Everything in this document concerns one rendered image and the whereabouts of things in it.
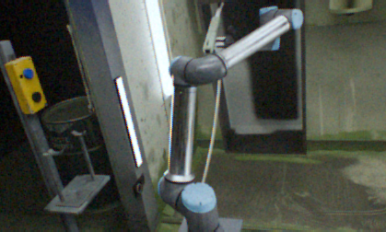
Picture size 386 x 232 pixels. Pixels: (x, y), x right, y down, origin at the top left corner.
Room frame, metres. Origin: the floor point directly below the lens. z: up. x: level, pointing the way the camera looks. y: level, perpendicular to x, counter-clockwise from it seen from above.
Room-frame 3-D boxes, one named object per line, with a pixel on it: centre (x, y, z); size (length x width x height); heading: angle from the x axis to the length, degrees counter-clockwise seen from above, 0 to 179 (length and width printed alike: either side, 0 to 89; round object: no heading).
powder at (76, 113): (2.84, 0.94, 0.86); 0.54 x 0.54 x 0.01
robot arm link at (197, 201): (1.32, 0.03, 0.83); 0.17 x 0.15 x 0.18; 33
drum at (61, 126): (2.83, 0.94, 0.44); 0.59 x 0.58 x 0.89; 50
